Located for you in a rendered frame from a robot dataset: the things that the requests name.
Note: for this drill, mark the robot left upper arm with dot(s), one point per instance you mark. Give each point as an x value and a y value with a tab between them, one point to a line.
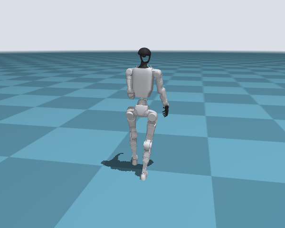
129	81

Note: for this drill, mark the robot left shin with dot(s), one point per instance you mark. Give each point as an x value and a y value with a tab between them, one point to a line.
133	143

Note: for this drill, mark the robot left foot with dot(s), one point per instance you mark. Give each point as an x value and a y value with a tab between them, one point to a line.
134	161

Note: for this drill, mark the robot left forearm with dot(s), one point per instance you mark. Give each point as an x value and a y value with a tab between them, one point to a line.
131	96

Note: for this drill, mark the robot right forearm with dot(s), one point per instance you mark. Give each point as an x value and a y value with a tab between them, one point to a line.
164	98

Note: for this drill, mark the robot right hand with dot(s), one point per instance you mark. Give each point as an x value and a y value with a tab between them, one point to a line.
166	111

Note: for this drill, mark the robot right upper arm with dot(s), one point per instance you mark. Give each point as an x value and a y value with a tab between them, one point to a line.
159	82

